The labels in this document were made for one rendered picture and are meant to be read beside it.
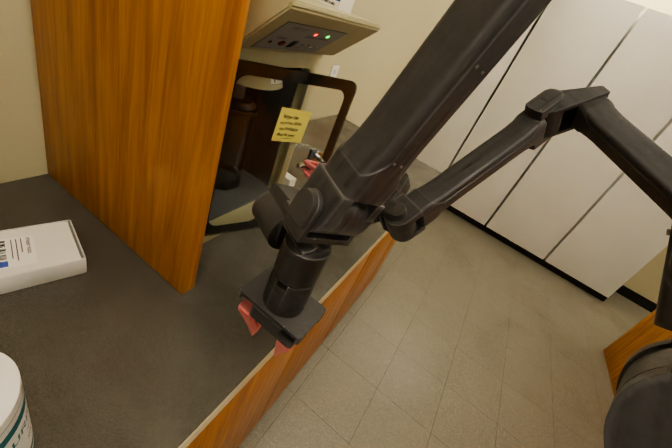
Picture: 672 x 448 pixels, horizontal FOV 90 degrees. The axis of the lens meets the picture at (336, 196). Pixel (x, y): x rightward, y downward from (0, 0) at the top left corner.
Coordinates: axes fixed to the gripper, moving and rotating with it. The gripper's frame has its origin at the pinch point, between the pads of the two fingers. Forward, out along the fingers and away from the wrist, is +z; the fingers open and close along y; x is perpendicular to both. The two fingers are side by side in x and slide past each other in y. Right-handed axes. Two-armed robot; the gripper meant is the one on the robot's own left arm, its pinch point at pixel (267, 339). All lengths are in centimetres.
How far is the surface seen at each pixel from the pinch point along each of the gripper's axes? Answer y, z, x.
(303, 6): 21.0, -40.1, -16.4
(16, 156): 75, 13, -1
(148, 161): 36.0, -7.7, -5.4
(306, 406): -7, 110, -59
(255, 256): 21.1, 16.4, -25.1
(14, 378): 16.6, 1.3, 22.2
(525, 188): -58, 49, -325
